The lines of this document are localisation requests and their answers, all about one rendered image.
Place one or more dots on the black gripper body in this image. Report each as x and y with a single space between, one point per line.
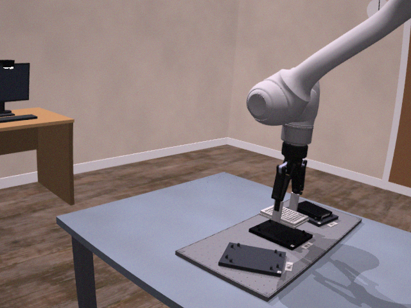
293 155

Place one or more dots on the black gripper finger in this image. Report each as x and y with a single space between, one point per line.
297 185
280 187

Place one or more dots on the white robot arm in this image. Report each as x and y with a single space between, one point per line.
294 94

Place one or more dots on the black rectangular plate nest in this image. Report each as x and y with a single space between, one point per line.
280 234

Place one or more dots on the black well plate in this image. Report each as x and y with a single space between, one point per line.
313 211

